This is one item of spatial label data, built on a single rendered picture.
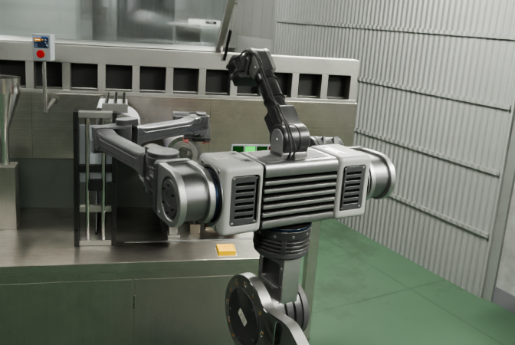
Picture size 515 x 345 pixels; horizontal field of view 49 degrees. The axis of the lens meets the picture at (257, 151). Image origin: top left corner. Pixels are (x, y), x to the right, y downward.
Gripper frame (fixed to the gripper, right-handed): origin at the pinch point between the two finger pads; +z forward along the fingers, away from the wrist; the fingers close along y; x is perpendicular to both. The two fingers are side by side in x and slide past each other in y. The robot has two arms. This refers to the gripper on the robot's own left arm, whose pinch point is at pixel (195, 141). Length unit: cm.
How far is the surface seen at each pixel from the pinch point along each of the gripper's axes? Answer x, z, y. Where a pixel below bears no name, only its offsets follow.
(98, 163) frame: -6.9, 7.2, -37.2
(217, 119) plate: 29.9, 34.5, 14.2
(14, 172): -4, 24, -72
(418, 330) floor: -58, 140, 150
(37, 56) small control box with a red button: 30, -10, -61
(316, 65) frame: 52, 18, 62
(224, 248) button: -38.5, 17.6, 12.1
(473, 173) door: 45, 129, 209
